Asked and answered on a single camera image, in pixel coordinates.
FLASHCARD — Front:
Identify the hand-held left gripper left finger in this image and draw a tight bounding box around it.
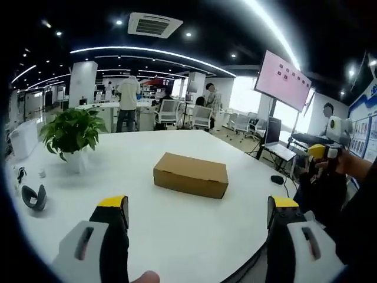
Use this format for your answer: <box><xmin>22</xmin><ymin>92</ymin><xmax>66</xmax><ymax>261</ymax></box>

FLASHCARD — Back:
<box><xmin>51</xmin><ymin>194</ymin><xmax>130</xmax><ymax>283</ymax></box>

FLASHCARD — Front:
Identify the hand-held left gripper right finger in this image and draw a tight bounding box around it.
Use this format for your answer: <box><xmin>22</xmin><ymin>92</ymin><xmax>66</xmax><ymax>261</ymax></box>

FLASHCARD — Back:
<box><xmin>266</xmin><ymin>195</ymin><xmax>347</xmax><ymax>283</ymax></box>

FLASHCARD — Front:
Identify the brown cardboard shoe box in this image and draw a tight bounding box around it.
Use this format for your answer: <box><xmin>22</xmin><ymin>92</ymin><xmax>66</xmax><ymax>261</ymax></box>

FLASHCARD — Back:
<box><xmin>153</xmin><ymin>152</ymin><xmax>230</xmax><ymax>200</ymax></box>

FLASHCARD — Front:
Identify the white plastic storage box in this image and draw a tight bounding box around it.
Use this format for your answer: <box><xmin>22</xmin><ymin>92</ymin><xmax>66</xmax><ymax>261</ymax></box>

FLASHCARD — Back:
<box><xmin>9</xmin><ymin>120</ymin><xmax>39</xmax><ymax>162</ymax></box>

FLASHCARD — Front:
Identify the person's right hand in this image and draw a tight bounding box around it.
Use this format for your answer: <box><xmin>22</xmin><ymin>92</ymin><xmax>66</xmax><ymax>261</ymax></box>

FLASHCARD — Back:
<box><xmin>319</xmin><ymin>148</ymin><xmax>371</xmax><ymax>177</ymax></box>

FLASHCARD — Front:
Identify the person's left hand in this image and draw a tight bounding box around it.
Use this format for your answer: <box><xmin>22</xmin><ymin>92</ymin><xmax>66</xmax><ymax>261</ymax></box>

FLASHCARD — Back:
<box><xmin>127</xmin><ymin>271</ymin><xmax>161</xmax><ymax>283</ymax></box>

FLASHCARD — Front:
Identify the silver laptop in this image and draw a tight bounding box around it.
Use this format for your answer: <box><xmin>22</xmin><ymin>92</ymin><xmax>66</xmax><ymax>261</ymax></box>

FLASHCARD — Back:
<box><xmin>263</xmin><ymin>141</ymin><xmax>297</xmax><ymax>163</ymax></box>

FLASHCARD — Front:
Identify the person's dark clothing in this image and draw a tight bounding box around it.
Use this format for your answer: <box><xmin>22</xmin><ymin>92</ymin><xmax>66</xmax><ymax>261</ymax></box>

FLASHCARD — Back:
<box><xmin>294</xmin><ymin>170</ymin><xmax>348</xmax><ymax>228</ymax></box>

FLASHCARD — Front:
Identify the black screen stand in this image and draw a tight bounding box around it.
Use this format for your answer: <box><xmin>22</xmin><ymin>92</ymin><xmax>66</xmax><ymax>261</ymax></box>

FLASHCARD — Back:
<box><xmin>255</xmin><ymin>97</ymin><xmax>280</xmax><ymax>162</ymax></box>

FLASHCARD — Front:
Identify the large display screen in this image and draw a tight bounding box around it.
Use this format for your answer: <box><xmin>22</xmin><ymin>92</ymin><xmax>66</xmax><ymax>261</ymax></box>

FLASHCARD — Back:
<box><xmin>253</xmin><ymin>49</ymin><xmax>313</xmax><ymax>113</ymax></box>

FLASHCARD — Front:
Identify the white office chair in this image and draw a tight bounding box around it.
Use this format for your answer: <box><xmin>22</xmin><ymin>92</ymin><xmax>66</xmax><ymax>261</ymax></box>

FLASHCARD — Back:
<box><xmin>231</xmin><ymin>113</ymin><xmax>252</xmax><ymax>134</ymax></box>
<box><xmin>191</xmin><ymin>105</ymin><xmax>213</xmax><ymax>129</ymax></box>
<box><xmin>154</xmin><ymin>99</ymin><xmax>181</xmax><ymax>131</ymax></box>

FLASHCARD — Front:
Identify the green potted plant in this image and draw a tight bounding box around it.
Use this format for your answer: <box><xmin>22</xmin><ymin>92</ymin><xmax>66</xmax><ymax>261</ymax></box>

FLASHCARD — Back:
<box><xmin>39</xmin><ymin>107</ymin><xmax>108</xmax><ymax>175</ymax></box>

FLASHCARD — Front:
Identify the ceiling air conditioner vent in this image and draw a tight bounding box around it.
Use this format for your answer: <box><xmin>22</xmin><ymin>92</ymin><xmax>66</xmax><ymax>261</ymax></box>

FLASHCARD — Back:
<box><xmin>127</xmin><ymin>12</ymin><xmax>184</xmax><ymax>40</ymax></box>

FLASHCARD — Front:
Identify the blue wall poster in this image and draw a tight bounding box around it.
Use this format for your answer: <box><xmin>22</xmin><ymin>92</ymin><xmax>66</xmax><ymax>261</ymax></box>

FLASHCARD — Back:
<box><xmin>346</xmin><ymin>52</ymin><xmax>377</xmax><ymax>163</ymax></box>

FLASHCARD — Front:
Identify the black coiled cable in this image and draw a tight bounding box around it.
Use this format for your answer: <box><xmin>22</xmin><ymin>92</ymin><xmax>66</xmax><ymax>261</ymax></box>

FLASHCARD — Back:
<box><xmin>15</xmin><ymin>166</ymin><xmax>29</xmax><ymax>186</ymax></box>

